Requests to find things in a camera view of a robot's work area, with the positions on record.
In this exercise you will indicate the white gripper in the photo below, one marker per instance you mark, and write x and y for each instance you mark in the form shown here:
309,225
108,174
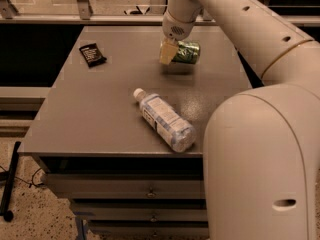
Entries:
176,29

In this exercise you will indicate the green soda can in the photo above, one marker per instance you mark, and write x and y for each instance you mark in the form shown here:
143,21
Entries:
188,52

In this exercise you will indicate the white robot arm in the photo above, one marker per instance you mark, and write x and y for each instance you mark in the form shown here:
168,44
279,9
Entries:
261,148

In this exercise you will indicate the black snack packet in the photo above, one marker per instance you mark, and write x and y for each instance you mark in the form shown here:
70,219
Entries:
92,55

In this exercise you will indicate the clear plastic water bottle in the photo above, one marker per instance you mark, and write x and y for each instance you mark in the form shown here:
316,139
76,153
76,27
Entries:
177,132

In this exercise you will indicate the grey drawer cabinet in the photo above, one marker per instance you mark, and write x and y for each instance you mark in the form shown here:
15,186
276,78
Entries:
90,122

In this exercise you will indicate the top grey drawer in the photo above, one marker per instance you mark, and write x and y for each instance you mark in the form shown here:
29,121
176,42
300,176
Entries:
82,186

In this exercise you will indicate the grey drawer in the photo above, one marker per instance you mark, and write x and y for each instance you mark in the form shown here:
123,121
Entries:
82,186
188,229
161,210

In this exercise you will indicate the middle grey drawer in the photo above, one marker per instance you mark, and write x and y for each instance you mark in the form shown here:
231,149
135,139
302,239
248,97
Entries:
161,210

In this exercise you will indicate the bottom grey drawer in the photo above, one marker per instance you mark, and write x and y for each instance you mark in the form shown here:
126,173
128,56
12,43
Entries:
188,229

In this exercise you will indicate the black stand leg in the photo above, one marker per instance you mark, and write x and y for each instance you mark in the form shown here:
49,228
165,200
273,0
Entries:
5,212

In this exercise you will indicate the metal guard rail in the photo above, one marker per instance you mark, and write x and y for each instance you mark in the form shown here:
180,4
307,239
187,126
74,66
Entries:
87,12

